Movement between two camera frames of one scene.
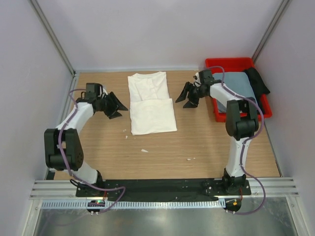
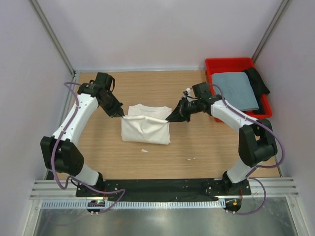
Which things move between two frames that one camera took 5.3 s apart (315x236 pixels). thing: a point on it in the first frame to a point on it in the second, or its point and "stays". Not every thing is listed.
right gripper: (182, 96) to (176, 116)
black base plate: (169, 189) stays
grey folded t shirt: (238, 83) stays
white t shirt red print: (152, 110) to (147, 124)
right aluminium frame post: (270, 29) stays
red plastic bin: (232, 65) stays
